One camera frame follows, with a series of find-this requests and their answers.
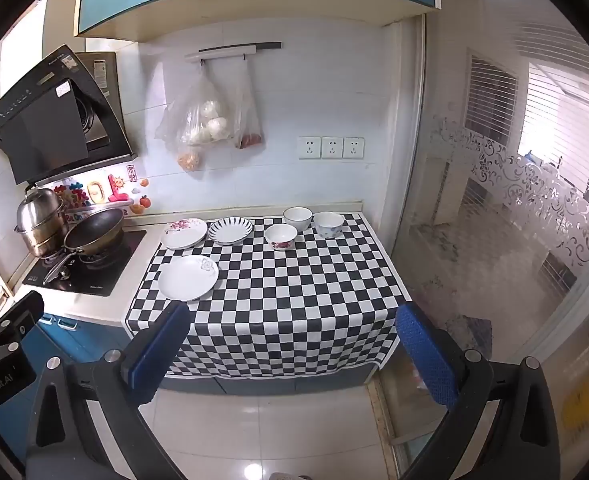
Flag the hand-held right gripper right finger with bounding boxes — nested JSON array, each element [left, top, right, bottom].
[[395, 301, 563, 480]]

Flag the white plate grey flower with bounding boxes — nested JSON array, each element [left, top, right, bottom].
[[157, 254, 220, 302]]

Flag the striped rim plate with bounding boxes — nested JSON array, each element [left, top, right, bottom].
[[209, 216, 254, 246]]

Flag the colourful wall stickers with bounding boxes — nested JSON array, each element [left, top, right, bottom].
[[52, 162, 151, 216]]

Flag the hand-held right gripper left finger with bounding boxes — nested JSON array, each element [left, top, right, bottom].
[[24, 300, 195, 480]]

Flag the yellow object behind glass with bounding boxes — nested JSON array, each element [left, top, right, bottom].
[[562, 365, 589, 426]]

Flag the black gas stove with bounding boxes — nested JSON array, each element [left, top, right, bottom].
[[22, 230, 148, 297]]

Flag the dark wok with handle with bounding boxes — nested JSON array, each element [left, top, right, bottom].
[[44, 207, 126, 283]]

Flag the blue pattern bowl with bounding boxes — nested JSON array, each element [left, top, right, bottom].
[[313, 211, 345, 239]]

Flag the plastic bag with buns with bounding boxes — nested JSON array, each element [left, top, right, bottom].
[[154, 62, 235, 153]]

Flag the plain white bowl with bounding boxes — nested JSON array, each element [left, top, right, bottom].
[[283, 207, 313, 233]]

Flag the plastic bag with orange food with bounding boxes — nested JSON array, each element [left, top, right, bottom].
[[176, 144, 204, 172]]

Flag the blue wall cabinet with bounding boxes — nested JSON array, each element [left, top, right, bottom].
[[74, 0, 443, 43]]

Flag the steel steamer pot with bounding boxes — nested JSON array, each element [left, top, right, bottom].
[[14, 185, 70, 260]]

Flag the plastic bag with red food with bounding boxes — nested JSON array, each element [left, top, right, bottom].
[[232, 60, 265, 151]]

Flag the white wall hook rail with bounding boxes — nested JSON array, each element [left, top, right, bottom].
[[184, 41, 282, 64]]

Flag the black white checkered cloth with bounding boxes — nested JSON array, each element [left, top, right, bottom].
[[124, 212, 415, 378]]

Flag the black range hood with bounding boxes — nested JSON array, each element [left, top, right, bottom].
[[0, 45, 135, 186]]

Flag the pink floral plate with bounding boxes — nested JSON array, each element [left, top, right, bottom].
[[162, 218, 208, 250]]

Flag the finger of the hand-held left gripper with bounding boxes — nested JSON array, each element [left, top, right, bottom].
[[0, 291, 45, 356]]

